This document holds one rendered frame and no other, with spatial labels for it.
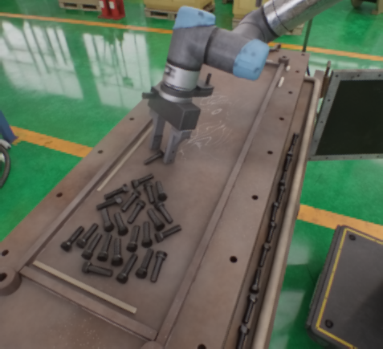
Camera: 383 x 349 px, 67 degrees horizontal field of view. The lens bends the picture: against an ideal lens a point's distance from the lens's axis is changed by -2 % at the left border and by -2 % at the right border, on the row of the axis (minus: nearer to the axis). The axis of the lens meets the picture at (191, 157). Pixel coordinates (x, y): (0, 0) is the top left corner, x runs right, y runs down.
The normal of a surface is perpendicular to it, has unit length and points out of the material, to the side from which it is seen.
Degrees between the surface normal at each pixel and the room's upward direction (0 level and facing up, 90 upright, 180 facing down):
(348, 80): 90
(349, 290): 0
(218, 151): 0
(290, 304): 0
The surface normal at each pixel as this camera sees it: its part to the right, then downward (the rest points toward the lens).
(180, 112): -0.75, 0.14
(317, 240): -0.03, -0.73
